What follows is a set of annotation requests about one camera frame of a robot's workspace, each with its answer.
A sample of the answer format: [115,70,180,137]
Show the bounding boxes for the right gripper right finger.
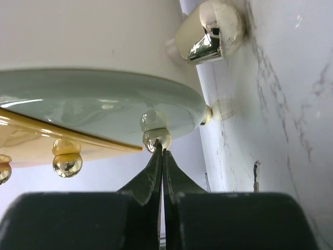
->
[162,150,318,249]

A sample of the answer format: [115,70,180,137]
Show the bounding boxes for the grey bottom drawer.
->
[1,68,206,161]

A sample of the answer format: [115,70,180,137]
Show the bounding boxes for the yellow drawer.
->
[1,109,143,178]

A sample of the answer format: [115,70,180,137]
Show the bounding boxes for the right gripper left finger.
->
[1,146,163,249]

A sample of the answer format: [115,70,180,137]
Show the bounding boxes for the cream drawer organizer shell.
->
[1,1,246,80]

